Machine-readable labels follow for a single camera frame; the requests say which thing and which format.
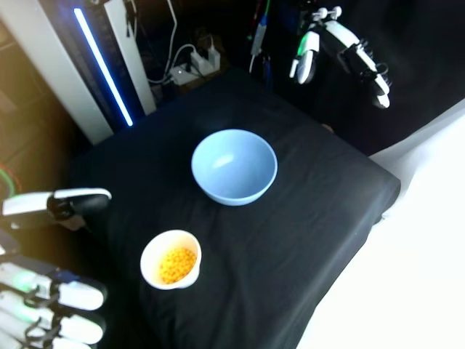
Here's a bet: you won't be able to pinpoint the white cup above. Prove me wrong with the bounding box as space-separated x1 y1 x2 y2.
139 229 203 291

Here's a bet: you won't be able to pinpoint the yellow corn kernels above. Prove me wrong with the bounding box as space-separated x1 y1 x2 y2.
158 247 198 285

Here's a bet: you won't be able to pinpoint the light blue bowl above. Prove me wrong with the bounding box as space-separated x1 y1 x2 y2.
190 129 279 207

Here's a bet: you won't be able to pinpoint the black table cloth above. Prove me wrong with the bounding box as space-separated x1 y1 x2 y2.
68 67 402 349

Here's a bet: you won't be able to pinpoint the white tower with blue light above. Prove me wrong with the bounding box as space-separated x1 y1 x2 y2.
0 0 158 146

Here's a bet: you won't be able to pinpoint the white adapter box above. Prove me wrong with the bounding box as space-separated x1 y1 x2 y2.
169 65 201 87

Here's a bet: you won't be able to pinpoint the white power strip with plugs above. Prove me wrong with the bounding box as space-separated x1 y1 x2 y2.
190 47 222 73

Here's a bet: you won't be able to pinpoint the hanging white blue connector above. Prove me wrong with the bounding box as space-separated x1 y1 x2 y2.
248 21 269 74

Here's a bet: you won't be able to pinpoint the white sheet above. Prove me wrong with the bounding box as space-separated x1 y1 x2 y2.
296 105 465 349

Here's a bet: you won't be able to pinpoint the white cable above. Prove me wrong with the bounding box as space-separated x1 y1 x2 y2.
147 0 199 85

